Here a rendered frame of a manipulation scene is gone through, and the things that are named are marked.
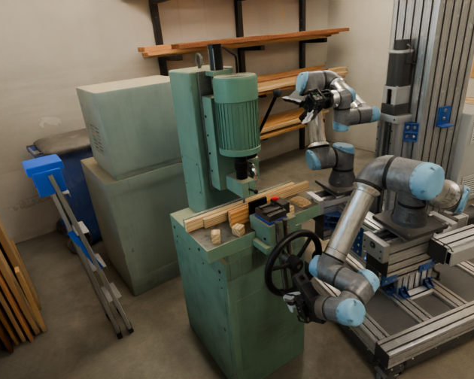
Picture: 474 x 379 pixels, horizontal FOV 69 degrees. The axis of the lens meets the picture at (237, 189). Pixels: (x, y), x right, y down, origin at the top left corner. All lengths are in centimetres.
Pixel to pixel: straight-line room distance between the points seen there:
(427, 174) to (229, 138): 71
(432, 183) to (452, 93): 75
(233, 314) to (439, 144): 125
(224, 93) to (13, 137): 252
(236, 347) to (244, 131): 99
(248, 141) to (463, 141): 107
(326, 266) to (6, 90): 298
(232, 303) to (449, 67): 139
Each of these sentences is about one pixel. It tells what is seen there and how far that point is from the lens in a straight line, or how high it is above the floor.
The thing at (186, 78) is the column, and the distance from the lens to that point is 154.
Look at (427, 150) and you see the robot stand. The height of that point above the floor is 108.
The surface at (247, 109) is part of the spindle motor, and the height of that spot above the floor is 138.
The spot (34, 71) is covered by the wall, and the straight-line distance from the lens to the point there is 353.
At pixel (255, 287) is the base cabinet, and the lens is 161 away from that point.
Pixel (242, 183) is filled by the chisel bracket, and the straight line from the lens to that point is 147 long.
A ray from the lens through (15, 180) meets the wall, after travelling 366.
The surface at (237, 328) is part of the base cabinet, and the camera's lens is 169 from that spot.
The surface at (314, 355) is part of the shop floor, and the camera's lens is 216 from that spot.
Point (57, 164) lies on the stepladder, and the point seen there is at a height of 115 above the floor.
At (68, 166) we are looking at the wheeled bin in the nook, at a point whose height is 79.
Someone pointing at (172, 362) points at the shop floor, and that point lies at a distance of 220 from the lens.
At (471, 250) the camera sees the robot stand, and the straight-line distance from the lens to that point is 185.
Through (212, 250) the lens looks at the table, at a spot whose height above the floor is 89.
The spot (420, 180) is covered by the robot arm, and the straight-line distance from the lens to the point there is 118.
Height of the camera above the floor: 166
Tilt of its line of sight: 25 degrees down
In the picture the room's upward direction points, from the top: 5 degrees counter-clockwise
